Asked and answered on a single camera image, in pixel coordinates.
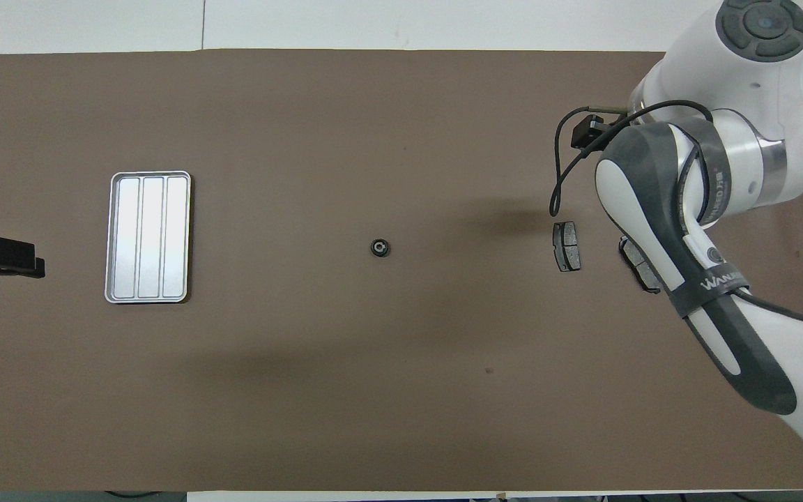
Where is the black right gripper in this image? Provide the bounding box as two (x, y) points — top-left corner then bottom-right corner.
(571, 114), (609, 150)

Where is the silver metal tray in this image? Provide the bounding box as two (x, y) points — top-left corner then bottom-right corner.
(105, 170), (192, 305)

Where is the dark rectangular brake pad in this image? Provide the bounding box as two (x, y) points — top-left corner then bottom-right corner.
(553, 221), (582, 273)

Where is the dark curved brake pad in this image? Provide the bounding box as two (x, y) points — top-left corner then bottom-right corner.
(618, 236), (662, 294)

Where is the brown table mat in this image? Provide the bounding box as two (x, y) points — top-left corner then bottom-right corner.
(0, 49), (803, 493)

